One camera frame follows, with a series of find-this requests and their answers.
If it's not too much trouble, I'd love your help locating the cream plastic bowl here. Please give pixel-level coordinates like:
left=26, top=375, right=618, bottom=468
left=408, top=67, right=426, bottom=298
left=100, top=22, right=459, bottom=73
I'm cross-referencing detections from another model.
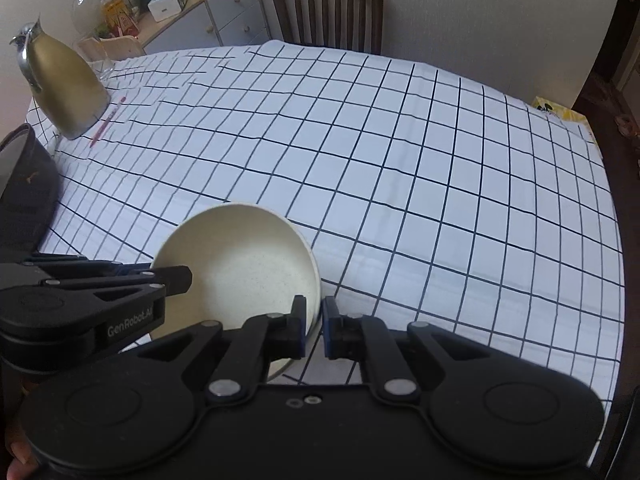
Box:
left=150, top=204, right=320, bottom=378

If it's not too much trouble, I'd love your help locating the left hand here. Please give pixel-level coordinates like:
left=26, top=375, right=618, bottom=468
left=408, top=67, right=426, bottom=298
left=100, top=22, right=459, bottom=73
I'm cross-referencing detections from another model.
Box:
left=6, top=425, right=39, bottom=480

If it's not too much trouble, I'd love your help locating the black cooking pot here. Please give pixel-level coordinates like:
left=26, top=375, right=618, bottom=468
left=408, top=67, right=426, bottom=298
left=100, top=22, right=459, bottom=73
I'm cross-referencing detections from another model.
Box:
left=1, top=122, right=61, bottom=252

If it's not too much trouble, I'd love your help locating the red pen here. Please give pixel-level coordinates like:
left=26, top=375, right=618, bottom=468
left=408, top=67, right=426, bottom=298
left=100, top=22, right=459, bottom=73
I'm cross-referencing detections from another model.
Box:
left=89, top=96, right=126, bottom=148

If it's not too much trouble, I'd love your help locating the gold thermos jug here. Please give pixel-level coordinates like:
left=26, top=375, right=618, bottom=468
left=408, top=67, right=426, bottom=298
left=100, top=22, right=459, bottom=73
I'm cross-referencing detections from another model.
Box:
left=10, top=20, right=111, bottom=140

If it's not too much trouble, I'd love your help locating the white black grid tablecloth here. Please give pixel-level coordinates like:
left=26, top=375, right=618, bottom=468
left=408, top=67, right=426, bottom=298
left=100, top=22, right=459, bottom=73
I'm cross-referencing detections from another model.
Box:
left=26, top=40, right=625, bottom=403

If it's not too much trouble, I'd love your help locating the wooden sideboard cabinet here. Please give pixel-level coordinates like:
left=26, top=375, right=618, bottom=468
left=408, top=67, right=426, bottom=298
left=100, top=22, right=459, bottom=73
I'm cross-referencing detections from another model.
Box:
left=74, top=0, right=274, bottom=59

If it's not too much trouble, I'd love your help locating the white tissue box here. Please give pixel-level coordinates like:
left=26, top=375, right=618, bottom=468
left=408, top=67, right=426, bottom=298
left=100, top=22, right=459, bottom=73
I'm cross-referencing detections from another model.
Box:
left=148, top=0, right=188, bottom=22

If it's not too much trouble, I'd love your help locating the glass jar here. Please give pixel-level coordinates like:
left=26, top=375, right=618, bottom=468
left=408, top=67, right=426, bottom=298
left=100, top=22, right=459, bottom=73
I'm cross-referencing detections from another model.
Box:
left=100, top=0, right=126, bottom=36

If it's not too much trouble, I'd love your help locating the yellow package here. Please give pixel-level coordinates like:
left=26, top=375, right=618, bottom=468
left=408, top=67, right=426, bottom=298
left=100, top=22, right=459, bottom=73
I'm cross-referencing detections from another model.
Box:
left=532, top=96, right=588, bottom=126

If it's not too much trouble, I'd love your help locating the brown wooden chair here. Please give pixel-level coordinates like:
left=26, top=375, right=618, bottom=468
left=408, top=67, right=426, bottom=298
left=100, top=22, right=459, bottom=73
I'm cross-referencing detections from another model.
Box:
left=272, top=0, right=384, bottom=55

